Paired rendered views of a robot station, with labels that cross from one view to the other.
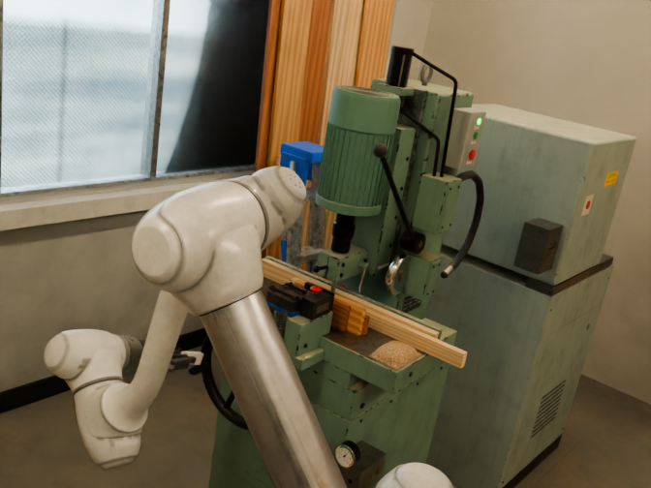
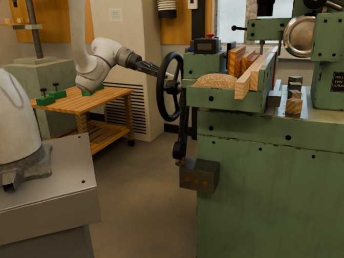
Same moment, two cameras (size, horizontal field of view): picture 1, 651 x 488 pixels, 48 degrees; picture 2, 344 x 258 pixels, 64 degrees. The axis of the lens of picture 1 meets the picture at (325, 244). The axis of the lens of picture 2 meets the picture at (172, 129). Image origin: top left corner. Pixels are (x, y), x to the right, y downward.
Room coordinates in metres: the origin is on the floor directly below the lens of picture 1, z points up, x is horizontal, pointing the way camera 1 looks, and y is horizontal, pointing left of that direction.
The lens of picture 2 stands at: (1.38, -0.97, 1.08)
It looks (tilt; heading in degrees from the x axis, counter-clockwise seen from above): 22 degrees down; 80
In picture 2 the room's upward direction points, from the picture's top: 2 degrees counter-clockwise
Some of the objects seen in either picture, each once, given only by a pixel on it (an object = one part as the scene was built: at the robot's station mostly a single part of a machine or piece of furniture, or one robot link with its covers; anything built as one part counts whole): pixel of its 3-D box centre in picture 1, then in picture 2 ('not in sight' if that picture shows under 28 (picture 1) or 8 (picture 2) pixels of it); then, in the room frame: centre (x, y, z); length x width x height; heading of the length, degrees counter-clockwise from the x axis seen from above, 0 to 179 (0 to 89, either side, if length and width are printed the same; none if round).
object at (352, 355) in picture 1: (311, 330); (228, 77); (1.78, 0.00, 0.87); 0.61 x 0.30 x 0.06; 56
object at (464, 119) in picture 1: (463, 137); not in sight; (2.07, -0.34, 1.40); 0.10 x 0.06 x 0.16; 146
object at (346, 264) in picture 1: (342, 264); (269, 31); (1.89, -0.05, 1.03); 0.14 x 0.07 x 0.09; 146
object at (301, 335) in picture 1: (294, 323); (206, 63); (1.70, 0.05, 0.91); 0.15 x 0.14 x 0.09; 56
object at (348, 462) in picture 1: (348, 456); (179, 153); (1.56, -0.14, 0.65); 0.06 x 0.04 x 0.08; 56
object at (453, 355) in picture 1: (372, 320); (255, 69); (1.80, -0.16, 0.92); 0.55 x 0.02 x 0.04; 56
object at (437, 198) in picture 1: (437, 202); not in sight; (1.97, -0.29, 1.22); 0.09 x 0.08 x 0.15; 146
